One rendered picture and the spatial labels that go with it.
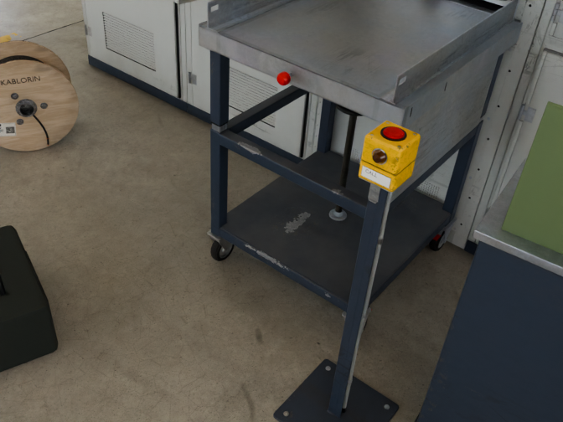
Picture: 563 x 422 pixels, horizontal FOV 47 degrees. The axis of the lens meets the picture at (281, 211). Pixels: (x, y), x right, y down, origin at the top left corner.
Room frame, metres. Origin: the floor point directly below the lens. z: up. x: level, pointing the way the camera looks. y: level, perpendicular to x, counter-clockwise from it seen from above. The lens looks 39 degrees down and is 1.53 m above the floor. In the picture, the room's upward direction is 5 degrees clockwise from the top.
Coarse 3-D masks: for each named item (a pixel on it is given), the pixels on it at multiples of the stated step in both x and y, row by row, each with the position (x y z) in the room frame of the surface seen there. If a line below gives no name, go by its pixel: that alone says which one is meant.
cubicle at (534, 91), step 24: (552, 0) 1.76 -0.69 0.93; (552, 24) 1.73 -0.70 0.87; (552, 48) 1.74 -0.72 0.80; (528, 72) 1.76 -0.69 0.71; (552, 72) 1.71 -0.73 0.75; (528, 96) 1.73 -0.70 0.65; (552, 96) 1.69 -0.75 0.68; (528, 120) 1.72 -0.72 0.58; (504, 144) 1.76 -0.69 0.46; (528, 144) 1.70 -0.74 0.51; (504, 168) 1.73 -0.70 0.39; (480, 216) 1.76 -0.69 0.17
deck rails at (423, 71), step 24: (216, 0) 1.60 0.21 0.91; (240, 0) 1.68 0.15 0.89; (264, 0) 1.76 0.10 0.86; (288, 0) 1.81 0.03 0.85; (216, 24) 1.60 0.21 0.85; (480, 24) 1.60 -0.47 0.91; (504, 24) 1.76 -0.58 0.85; (456, 48) 1.50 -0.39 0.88; (408, 72) 1.29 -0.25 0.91; (432, 72) 1.41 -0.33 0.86; (384, 96) 1.28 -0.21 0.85
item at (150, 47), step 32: (96, 0) 2.88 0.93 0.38; (128, 0) 2.75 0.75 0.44; (160, 0) 2.63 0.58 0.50; (96, 32) 2.90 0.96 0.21; (128, 32) 2.77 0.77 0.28; (160, 32) 2.64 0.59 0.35; (96, 64) 2.94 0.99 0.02; (128, 64) 2.77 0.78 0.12; (160, 64) 2.64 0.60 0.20; (160, 96) 2.67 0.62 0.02
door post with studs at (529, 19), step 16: (528, 0) 1.80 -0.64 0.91; (544, 0) 1.77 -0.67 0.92; (528, 16) 1.79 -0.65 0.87; (528, 32) 1.78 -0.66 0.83; (528, 48) 1.78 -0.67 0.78; (512, 64) 1.79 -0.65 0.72; (512, 80) 1.78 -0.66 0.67; (512, 96) 1.78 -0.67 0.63; (496, 112) 1.79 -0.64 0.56; (496, 128) 1.78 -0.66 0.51; (496, 144) 1.78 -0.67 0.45; (480, 160) 1.79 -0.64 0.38; (480, 176) 1.79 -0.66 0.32; (480, 192) 1.78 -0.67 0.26; (464, 224) 1.79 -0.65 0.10; (464, 240) 1.78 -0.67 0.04
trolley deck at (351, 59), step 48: (336, 0) 1.86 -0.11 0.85; (384, 0) 1.89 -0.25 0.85; (432, 0) 1.92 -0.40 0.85; (240, 48) 1.51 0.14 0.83; (288, 48) 1.50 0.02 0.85; (336, 48) 1.53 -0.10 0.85; (384, 48) 1.55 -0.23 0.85; (432, 48) 1.57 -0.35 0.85; (480, 48) 1.60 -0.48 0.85; (336, 96) 1.34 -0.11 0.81; (432, 96) 1.35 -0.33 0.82
